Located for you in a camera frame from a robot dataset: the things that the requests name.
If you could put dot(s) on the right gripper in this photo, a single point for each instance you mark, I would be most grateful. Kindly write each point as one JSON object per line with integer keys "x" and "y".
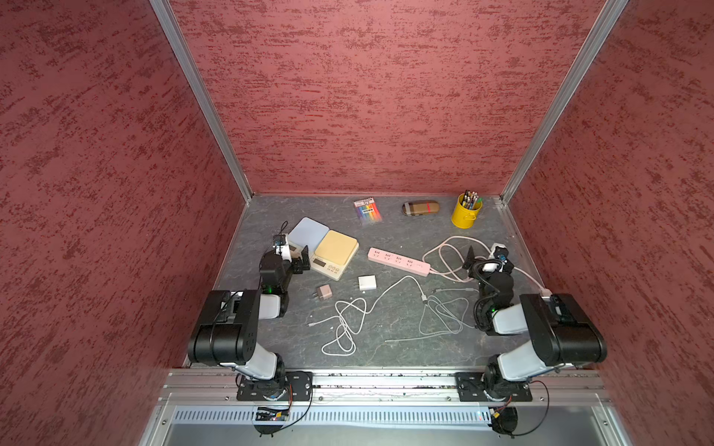
{"x": 477, "y": 265}

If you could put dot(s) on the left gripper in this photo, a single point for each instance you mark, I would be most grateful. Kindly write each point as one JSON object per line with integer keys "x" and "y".
{"x": 297, "y": 262}

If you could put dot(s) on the white USB charger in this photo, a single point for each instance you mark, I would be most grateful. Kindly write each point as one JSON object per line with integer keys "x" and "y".
{"x": 367, "y": 283}

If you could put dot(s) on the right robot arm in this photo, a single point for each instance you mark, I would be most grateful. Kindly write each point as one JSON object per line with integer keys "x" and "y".
{"x": 560, "y": 334}

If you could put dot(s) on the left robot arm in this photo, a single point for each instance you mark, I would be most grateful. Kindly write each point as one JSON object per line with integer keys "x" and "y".
{"x": 226, "y": 332}

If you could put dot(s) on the yellow kitchen scale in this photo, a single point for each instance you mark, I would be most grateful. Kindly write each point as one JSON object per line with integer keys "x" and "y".
{"x": 334, "y": 254}

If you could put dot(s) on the pink USB charger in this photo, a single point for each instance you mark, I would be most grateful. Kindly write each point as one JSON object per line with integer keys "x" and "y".
{"x": 324, "y": 292}

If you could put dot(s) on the pink power strip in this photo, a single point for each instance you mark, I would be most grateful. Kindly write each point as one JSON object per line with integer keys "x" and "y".
{"x": 396, "y": 261}

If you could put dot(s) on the yellow pen cup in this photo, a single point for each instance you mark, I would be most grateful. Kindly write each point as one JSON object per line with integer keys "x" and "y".
{"x": 469, "y": 205}

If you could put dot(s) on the colourful sticky flags pack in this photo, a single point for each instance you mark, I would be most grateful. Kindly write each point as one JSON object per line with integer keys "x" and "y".
{"x": 367, "y": 211}

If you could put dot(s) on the brown striped glasses case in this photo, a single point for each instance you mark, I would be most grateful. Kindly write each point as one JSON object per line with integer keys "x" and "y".
{"x": 421, "y": 208}

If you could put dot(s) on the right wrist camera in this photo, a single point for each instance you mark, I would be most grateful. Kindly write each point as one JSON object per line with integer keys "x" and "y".
{"x": 498, "y": 260}

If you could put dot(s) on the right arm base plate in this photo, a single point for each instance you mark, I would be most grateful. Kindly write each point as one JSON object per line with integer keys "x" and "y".
{"x": 476, "y": 388}

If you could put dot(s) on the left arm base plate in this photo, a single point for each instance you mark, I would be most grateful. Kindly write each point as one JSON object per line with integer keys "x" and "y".
{"x": 285, "y": 387}

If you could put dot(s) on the right corner aluminium post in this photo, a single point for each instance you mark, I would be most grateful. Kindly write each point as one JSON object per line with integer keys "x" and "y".
{"x": 600, "y": 30}

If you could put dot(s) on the corner aluminium post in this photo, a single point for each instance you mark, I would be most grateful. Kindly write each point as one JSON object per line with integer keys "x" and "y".
{"x": 171, "y": 28}
{"x": 600, "y": 30}

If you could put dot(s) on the left corner aluminium post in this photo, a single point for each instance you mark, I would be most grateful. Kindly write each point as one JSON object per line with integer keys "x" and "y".
{"x": 171, "y": 28}

